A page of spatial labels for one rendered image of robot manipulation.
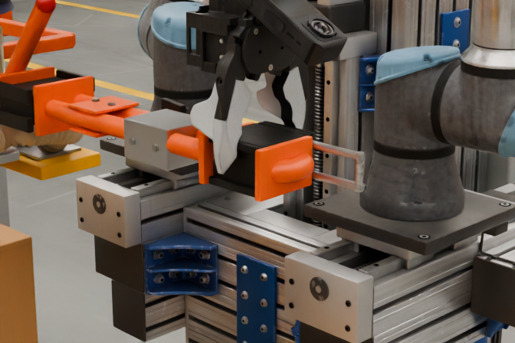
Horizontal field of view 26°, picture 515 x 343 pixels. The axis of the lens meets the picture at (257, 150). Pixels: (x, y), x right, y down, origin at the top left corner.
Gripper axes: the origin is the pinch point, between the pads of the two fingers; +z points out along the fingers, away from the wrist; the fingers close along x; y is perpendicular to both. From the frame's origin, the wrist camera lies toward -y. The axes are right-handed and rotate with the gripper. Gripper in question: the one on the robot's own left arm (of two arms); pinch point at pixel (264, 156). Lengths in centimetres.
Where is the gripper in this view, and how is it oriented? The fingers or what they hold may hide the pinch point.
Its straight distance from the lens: 108.9
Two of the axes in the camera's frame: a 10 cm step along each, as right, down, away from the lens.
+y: -7.1, -2.0, 6.8
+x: -7.0, 1.9, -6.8
